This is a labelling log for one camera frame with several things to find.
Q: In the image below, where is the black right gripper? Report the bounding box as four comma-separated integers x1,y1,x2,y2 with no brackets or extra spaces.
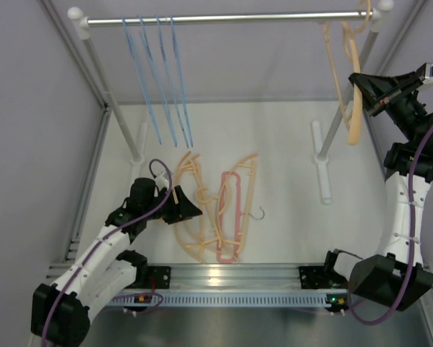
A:
348,72,426,144

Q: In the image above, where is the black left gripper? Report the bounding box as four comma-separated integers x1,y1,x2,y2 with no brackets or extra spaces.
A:
143,185,202,224

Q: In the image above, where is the beige plastic hanger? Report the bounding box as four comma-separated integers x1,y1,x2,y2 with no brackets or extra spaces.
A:
322,1,372,146
194,153,258,265
173,150,209,264

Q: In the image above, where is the pink plastic hanger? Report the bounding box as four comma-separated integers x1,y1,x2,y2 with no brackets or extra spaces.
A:
216,171,242,264

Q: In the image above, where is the blue wire hanger three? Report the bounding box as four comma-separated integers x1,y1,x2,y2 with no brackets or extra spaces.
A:
156,17,190,148

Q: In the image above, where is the blue wire hanger two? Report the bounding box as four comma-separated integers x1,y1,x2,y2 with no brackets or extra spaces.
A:
137,16,178,147

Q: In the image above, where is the blue wire hanger four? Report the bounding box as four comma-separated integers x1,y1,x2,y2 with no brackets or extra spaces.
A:
170,17,194,147

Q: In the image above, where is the blue wire hanger one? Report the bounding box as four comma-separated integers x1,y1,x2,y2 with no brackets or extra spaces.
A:
121,17,163,145

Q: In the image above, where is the beige small hanger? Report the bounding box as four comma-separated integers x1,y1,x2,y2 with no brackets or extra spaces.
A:
171,189,178,204

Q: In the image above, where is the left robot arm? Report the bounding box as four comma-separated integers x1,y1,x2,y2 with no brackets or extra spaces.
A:
30,178,202,346

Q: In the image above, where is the silver horizontal rack rod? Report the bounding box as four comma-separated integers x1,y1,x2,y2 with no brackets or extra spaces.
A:
82,9,374,27

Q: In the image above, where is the white right rack pole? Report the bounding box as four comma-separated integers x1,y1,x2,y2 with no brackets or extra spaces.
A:
320,1,395,157

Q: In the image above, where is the white right rack foot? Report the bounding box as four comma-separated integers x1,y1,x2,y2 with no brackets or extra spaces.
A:
311,120,332,205

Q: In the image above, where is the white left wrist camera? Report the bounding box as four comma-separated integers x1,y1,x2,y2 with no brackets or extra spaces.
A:
154,171,170,190

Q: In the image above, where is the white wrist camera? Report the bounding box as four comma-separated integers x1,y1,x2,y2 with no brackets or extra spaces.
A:
154,171,170,190
416,63,433,85

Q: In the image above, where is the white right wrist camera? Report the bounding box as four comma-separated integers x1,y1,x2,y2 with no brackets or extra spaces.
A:
416,63,433,85

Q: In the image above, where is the aluminium front rail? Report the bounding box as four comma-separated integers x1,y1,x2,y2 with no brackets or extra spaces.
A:
44,262,433,290

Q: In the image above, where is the white slotted cable duct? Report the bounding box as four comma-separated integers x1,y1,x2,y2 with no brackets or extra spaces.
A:
108,292,346,308

